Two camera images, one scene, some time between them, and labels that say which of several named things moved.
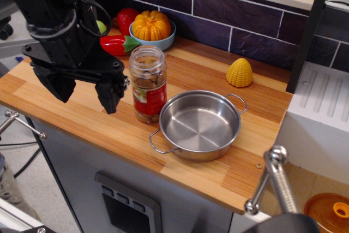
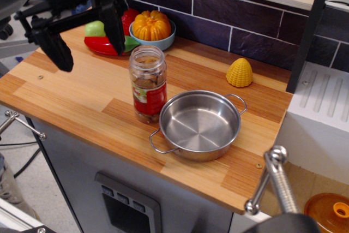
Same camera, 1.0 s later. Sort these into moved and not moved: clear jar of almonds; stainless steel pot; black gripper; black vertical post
Moved: black gripper
Not moved: black vertical post; clear jar of almonds; stainless steel pot
